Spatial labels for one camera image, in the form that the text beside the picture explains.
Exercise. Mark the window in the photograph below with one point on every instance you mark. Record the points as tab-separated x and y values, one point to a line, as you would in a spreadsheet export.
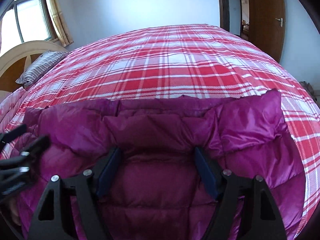
26	20

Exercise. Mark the red white plaid bedspread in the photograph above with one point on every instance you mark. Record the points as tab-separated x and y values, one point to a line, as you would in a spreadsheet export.
195	60

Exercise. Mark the yellow curtain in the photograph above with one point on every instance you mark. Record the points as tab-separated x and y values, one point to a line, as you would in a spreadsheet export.
59	23

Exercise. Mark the clothes pile on floor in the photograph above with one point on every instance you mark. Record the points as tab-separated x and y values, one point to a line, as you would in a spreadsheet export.
309	89

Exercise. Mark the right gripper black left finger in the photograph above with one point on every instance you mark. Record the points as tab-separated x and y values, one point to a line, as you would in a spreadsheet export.
53	217

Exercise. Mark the silver door handle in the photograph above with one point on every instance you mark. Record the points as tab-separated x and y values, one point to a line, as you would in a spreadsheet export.
281	21

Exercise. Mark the wooden headboard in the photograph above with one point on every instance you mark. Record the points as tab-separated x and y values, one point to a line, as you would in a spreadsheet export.
15	61

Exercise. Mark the pink floral quilt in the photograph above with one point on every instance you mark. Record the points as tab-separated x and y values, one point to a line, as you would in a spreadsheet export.
10	105

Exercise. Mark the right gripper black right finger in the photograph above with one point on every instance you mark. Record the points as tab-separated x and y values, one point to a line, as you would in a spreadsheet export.
259	218

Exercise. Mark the magenta down jacket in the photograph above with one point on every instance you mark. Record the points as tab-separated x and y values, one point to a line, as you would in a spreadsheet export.
157	193

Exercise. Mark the dark door frame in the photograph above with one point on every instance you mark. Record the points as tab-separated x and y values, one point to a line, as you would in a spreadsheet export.
234	17

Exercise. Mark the striped pillow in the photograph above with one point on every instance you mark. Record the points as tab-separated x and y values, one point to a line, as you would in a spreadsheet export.
40	66

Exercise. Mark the brown wooden door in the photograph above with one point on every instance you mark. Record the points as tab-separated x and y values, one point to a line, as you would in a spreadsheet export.
264	31

